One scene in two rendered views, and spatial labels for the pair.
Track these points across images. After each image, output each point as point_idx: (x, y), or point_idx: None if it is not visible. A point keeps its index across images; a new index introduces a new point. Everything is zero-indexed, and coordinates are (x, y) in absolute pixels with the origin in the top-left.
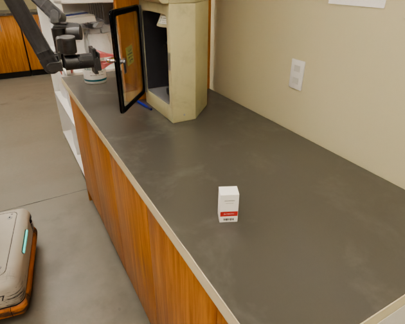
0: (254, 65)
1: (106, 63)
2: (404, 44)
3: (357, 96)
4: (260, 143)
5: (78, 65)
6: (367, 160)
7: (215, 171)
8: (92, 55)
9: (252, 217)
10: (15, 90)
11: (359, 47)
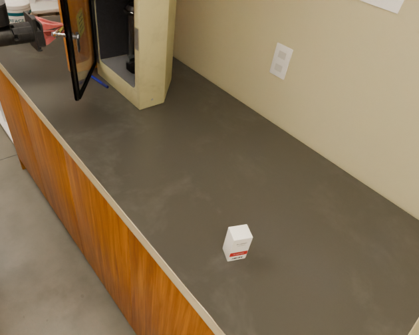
0: (228, 38)
1: (51, 37)
2: (412, 58)
3: (348, 99)
4: (242, 139)
5: (12, 41)
6: (348, 162)
7: (205, 185)
8: (31, 26)
9: (259, 250)
10: None
11: (360, 50)
